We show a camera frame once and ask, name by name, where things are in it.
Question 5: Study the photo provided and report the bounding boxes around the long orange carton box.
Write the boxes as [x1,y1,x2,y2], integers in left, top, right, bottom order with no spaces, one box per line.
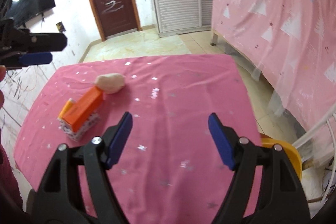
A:
[62,86,104,134]

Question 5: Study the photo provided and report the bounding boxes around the cream paper ball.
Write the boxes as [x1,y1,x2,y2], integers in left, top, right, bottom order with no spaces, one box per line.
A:
[94,73,125,94]

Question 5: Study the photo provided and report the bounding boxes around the yellow trash bin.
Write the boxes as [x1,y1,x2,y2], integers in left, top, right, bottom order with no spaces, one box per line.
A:
[260,133,302,180]

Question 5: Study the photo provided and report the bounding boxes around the person's left hand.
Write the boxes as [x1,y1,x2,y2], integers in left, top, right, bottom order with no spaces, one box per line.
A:
[0,65,7,109]

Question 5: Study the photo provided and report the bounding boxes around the orange yellow tube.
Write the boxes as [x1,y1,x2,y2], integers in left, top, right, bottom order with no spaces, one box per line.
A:
[58,98,76,120]

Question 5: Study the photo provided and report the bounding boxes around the white metal chair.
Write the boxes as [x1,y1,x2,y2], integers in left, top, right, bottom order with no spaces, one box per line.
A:
[293,105,335,203]

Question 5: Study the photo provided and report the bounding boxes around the pink star tablecloth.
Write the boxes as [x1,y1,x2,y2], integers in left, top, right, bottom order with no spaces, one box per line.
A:
[14,55,260,223]

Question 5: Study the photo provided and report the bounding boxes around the pink tree-print bed curtain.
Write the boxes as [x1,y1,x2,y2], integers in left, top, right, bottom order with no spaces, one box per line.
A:
[211,0,335,130]

